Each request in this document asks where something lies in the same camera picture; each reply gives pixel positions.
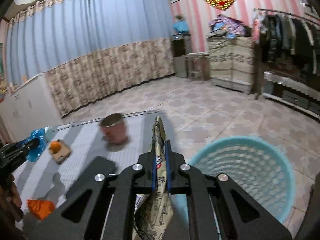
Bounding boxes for orange plastic wrapper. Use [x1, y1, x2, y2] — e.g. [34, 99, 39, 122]
[27, 199, 55, 220]

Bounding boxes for beige printed snack wrapper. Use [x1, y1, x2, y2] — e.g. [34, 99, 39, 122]
[132, 116, 174, 239]

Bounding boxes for blue plastic bag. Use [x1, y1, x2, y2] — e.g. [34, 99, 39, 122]
[18, 128, 47, 162]

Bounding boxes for teal tissue box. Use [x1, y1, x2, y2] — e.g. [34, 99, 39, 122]
[44, 126, 57, 142]

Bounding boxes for orange fruit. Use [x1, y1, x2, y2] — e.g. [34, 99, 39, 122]
[49, 140, 62, 155]

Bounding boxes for striped grey table cloth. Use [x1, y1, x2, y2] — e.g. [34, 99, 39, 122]
[14, 111, 179, 236]

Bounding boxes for light blue plastic basket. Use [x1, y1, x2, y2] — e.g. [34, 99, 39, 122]
[186, 136, 296, 223]

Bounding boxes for white low cabinet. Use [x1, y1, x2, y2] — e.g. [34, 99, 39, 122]
[1, 74, 62, 141]

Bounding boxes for black rectangular case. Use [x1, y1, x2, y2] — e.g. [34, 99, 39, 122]
[66, 156, 117, 199]

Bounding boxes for pink enamel mug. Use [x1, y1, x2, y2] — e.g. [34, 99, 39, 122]
[99, 113, 128, 145]

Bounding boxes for low shelf with lace cover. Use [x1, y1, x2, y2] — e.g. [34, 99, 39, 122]
[260, 70, 319, 120]

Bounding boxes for blue and floral curtain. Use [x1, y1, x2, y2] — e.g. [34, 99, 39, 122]
[5, 0, 175, 116]

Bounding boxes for cloth covered cabinet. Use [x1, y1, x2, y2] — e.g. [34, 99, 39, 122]
[207, 36, 255, 94]

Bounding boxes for small white stool table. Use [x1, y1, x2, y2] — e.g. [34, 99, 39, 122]
[184, 51, 210, 81]

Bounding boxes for clothes rack with garments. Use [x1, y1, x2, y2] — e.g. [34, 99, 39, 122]
[253, 8, 319, 82]

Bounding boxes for grey water dispenser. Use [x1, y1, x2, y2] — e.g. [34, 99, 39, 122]
[170, 33, 193, 78]

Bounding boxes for pile of clothes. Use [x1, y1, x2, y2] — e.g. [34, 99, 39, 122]
[209, 14, 251, 39]

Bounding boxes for blue pot with plant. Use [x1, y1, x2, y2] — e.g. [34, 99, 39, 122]
[173, 15, 190, 34]

